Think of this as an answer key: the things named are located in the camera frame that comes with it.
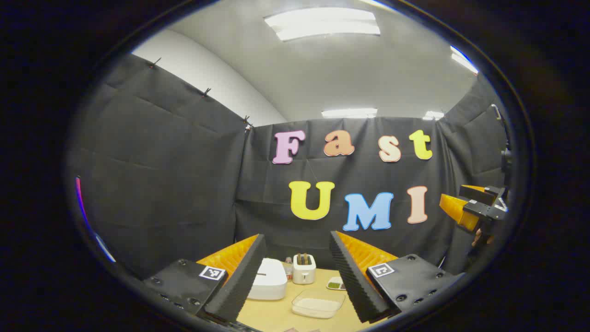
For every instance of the large ceiling light panel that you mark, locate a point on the large ceiling light panel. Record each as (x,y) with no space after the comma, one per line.
(322,23)

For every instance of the clear container of rice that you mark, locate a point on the clear container of rice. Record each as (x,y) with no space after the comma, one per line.
(318,304)

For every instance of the white toaster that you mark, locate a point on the white toaster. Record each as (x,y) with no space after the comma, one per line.
(304,273)

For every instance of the white rice cooker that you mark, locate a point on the white rice cooker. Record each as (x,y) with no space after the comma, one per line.
(269,281)

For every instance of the black camera stand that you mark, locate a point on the black camera stand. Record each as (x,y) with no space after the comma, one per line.
(507,161)

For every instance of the white divided bean tray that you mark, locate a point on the white divided bean tray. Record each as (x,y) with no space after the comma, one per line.
(335,285)

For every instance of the black cloth clip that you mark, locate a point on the black cloth clip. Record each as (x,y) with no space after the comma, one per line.
(247,121)
(206,92)
(154,62)

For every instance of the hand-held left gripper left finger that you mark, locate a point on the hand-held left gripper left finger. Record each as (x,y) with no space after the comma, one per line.
(239,281)

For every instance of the clear plastic water bottle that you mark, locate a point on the clear plastic water bottle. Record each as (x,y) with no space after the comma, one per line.
(289,269)

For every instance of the black backdrop cloth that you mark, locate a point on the black backdrop cloth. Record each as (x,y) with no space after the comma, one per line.
(184,184)

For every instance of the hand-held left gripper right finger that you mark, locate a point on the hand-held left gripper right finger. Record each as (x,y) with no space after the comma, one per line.
(355,281)

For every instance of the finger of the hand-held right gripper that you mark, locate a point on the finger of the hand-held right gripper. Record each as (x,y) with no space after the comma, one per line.
(484,194)
(456,210)

